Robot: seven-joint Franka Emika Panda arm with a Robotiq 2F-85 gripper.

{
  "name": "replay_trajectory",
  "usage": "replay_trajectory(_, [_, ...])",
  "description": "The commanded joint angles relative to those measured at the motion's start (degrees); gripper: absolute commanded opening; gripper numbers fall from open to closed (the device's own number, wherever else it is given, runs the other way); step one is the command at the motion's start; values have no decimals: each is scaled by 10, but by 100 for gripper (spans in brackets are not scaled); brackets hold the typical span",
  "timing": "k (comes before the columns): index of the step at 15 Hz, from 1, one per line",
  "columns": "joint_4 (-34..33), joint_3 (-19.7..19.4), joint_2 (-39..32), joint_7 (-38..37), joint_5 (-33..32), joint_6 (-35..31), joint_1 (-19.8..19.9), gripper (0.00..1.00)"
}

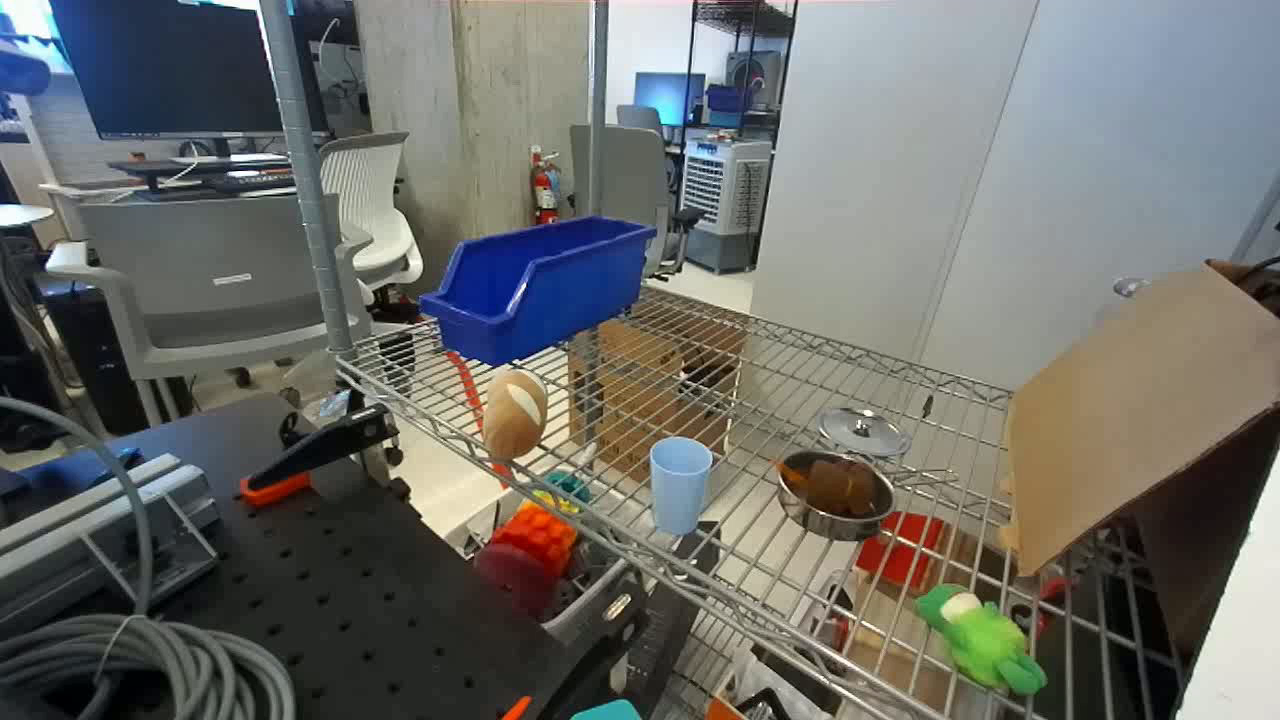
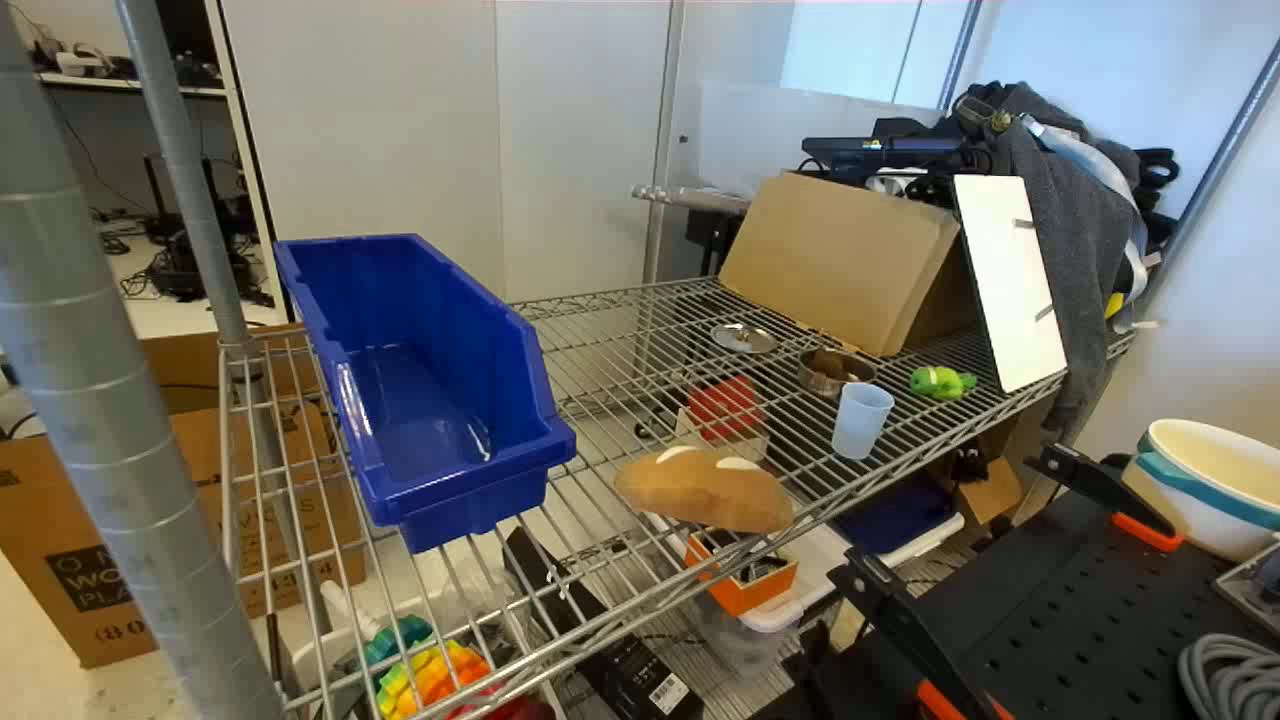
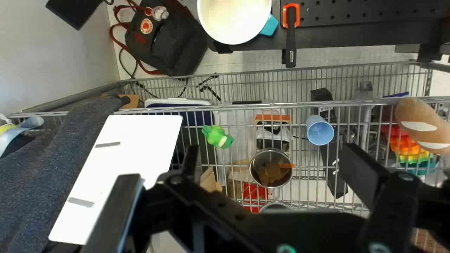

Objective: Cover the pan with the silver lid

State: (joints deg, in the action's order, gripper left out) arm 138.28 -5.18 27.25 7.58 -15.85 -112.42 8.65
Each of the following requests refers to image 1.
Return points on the silver round pan lid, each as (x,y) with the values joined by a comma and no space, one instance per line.
(861,435)

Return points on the small silver metal pan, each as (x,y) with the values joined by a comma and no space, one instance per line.
(834,488)

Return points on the cardboard box under shelf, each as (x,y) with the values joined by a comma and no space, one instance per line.
(642,387)

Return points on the light blue plastic cup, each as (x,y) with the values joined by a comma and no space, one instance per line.
(683,485)

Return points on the blue plastic storage bin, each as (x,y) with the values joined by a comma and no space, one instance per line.
(532,287)

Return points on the tan wooden ball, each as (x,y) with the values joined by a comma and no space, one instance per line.
(515,419)

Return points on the small teal toy piece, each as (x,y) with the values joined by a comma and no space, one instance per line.
(565,488)

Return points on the grey chair backrest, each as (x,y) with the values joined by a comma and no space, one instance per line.
(621,175)

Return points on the red fire extinguisher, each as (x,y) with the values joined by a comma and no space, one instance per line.
(544,194)

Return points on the white portable air cooler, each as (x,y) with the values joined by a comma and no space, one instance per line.
(727,186)

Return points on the small blue lit monitor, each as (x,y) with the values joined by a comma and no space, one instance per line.
(665,99)

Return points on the white mesh office chair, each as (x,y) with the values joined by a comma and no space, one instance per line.
(365,203)

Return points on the red plastic object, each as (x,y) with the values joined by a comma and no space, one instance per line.
(900,553)

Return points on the black metal shelving unit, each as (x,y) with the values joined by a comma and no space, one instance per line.
(744,55)

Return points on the teal plastic item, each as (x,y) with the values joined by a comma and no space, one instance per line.
(609,709)

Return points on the grey plastic chair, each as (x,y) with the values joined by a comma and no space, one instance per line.
(213,265)

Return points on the green plush toy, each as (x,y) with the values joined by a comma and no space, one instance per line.
(982,641)

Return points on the large dark monitor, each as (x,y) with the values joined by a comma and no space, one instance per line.
(163,67)

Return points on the grey aluminium rail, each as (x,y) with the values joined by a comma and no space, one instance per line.
(80,521)

